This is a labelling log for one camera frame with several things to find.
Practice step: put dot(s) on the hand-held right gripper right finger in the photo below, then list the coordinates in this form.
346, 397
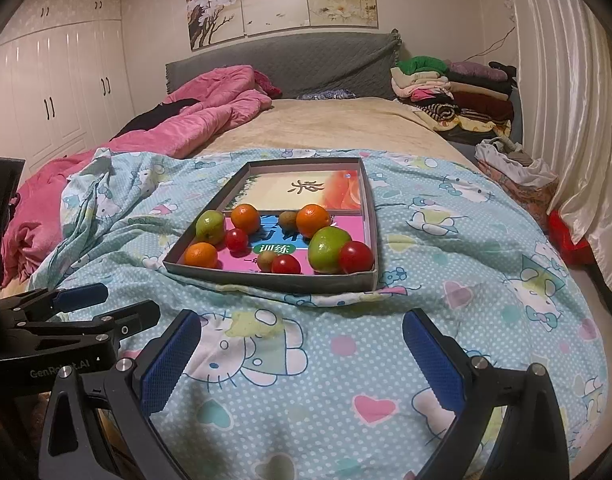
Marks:
433, 360

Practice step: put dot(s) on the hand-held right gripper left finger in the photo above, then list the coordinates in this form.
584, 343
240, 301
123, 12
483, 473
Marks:
168, 360

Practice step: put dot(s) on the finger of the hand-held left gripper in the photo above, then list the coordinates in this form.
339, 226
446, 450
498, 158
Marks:
81, 295
131, 320

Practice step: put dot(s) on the small orange tangerine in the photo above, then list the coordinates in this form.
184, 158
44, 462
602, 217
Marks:
201, 255

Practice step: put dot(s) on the grey cardboard box tray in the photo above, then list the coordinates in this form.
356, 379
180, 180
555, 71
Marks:
266, 282

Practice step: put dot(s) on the red cherry tomato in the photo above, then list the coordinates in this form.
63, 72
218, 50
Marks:
237, 240
357, 257
287, 265

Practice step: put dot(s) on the brown longan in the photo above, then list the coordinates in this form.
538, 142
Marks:
266, 261
287, 219

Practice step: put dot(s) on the large green apple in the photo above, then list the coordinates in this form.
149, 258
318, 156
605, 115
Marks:
326, 250

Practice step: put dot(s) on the blue cartoon print quilt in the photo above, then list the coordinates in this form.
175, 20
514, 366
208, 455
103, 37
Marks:
336, 385

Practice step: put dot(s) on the small green apple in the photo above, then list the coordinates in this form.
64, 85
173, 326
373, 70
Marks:
210, 226

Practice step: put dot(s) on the pink book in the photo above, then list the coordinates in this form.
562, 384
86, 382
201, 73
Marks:
354, 222

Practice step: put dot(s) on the red bag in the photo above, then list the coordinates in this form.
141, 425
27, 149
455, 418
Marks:
568, 240

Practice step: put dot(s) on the pink patterned bag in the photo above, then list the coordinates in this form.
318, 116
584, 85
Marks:
526, 200

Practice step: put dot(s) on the black garment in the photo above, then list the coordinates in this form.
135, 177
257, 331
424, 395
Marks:
146, 117

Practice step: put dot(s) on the cream and orange book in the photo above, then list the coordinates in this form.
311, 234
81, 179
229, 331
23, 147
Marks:
276, 190

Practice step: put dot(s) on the white wardrobe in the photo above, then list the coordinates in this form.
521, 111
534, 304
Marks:
61, 75

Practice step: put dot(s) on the pink quilt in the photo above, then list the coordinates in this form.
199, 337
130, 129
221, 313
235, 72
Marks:
211, 95

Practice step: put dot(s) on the beige blanket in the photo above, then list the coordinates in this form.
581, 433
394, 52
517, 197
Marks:
336, 125

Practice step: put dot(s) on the pile of folded clothes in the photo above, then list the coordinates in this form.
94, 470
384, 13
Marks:
476, 100

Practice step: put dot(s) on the blue patterned cloth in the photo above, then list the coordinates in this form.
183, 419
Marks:
326, 95

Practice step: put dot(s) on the cream curtain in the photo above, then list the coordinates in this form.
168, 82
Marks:
576, 110

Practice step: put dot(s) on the grey padded headboard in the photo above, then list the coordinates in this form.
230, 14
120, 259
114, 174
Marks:
311, 65

